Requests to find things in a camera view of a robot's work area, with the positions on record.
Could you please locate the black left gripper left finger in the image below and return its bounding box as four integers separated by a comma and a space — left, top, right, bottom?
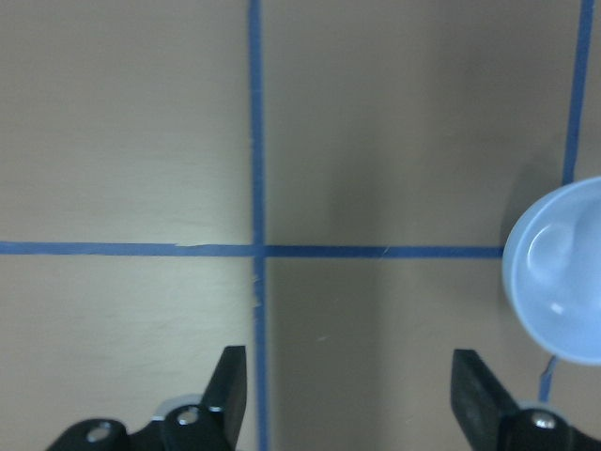
201, 346, 246, 450

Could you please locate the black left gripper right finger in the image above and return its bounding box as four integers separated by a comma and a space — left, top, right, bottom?
450, 349, 520, 450

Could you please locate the light blue bowl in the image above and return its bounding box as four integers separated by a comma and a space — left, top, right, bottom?
501, 178, 600, 365

